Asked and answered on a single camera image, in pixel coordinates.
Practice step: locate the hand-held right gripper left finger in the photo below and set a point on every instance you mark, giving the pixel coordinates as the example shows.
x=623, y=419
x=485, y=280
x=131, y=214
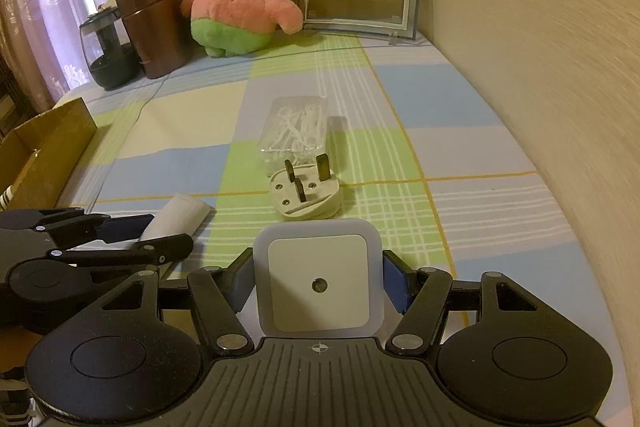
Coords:
x=243, y=279

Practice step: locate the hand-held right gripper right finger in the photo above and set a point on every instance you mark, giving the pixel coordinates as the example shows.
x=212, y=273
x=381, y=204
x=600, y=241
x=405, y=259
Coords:
x=395, y=287

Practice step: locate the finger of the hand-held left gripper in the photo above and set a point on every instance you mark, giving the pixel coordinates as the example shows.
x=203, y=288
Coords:
x=122, y=227
x=150, y=253

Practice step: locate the white tube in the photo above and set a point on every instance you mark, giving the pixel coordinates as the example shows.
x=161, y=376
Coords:
x=177, y=214

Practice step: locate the white square night light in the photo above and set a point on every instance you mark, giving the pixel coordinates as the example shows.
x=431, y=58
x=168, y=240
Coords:
x=317, y=277

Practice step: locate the white plug adapter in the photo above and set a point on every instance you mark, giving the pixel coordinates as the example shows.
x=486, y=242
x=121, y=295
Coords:
x=310, y=202

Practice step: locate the checked pastel cloth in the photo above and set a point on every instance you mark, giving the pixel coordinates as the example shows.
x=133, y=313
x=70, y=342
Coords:
x=475, y=217

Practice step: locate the cardboard box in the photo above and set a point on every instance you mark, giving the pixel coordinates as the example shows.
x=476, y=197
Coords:
x=50, y=142

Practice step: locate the dark green humidifier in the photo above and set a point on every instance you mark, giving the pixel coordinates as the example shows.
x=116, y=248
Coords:
x=112, y=67

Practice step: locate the clear plastic floss pick box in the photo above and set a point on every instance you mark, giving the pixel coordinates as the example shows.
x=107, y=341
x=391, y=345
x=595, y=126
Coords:
x=295, y=127

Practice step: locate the brown wooden cylinder container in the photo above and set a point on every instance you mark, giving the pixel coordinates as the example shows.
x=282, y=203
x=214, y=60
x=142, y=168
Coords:
x=150, y=32

